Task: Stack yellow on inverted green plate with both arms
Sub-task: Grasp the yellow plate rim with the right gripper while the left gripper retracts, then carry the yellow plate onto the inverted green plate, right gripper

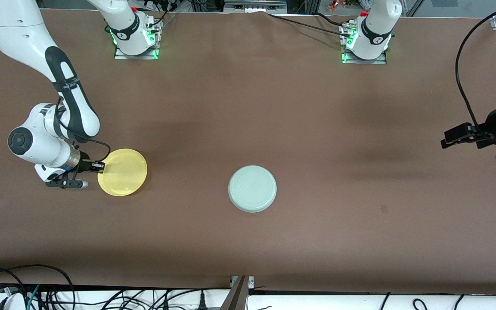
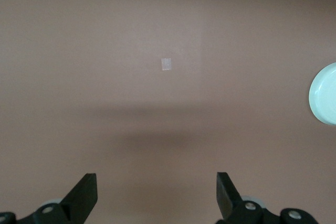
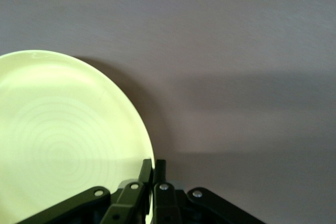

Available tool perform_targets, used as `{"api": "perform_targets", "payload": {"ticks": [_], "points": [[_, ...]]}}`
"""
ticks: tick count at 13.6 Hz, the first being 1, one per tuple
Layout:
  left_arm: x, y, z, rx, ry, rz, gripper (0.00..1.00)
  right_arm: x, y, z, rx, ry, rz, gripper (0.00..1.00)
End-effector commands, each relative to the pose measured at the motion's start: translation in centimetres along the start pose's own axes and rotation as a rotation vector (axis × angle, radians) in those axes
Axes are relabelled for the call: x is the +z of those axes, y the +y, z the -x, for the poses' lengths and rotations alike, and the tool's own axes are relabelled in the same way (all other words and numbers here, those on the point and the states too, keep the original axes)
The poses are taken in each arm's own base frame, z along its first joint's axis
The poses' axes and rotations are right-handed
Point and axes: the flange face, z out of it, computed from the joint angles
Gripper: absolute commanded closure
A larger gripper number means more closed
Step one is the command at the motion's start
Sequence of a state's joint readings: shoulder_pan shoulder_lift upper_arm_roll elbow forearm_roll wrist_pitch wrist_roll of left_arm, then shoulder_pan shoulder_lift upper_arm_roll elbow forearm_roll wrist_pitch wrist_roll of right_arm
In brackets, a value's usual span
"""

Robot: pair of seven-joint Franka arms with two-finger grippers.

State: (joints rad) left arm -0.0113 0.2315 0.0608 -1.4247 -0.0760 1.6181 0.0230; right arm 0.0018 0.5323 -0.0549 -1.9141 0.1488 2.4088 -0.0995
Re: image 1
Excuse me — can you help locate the yellow round plate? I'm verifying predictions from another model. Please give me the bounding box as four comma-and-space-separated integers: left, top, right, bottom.
97, 149, 148, 197

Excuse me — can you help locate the pale green round plate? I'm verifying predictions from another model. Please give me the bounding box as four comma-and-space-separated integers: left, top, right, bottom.
228, 165, 277, 213

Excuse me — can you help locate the brown table cover sheet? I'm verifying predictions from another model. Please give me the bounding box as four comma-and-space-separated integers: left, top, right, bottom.
0, 9, 496, 296

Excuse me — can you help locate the aluminium profile strut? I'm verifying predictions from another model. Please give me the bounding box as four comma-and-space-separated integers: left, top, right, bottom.
220, 276, 251, 310

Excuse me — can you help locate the grey power strip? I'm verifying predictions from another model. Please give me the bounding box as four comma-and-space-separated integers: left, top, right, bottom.
224, 0, 288, 12

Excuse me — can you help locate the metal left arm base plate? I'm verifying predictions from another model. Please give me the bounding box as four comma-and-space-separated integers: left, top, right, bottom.
341, 25, 388, 65

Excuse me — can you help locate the large looping black cable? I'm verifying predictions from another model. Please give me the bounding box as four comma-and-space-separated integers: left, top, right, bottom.
0, 264, 75, 310

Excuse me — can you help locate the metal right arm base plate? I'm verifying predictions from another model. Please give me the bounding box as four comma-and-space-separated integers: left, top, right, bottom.
114, 19, 163, 60

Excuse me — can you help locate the green cable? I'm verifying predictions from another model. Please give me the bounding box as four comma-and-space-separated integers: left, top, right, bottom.
27, 284, 41, 310

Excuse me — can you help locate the long black cable across cover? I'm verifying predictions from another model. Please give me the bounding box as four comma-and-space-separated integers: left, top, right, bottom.
267, 12, 353, 38

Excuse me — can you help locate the white board with cables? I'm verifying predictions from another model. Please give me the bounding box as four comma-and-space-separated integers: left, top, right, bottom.
0, 288, 496, 310

